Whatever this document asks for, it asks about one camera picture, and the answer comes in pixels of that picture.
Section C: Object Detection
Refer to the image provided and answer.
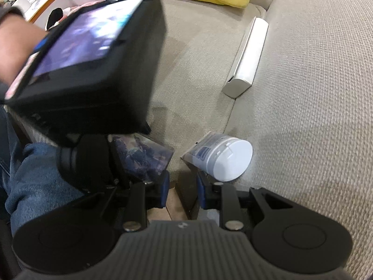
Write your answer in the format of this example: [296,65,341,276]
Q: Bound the beige fabric sofa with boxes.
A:
[29,0,373,269]

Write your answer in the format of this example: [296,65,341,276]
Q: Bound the pink pouch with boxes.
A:
[62,1,101,16]

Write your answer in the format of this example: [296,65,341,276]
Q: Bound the person's left forearm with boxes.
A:
[0,6,48,84]

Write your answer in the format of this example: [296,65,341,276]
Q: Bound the white lotion tube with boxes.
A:
[180,132,253,182]

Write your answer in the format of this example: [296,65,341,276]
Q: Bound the panda plush toy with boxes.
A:
[46,7,64,30]

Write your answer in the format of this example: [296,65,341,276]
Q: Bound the white long box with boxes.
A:
[221,17,269,99]

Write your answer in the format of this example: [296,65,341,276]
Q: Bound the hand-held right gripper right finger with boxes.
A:
[196,171,293,231]

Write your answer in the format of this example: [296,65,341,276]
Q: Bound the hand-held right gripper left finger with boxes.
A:
[79,171,171,232]

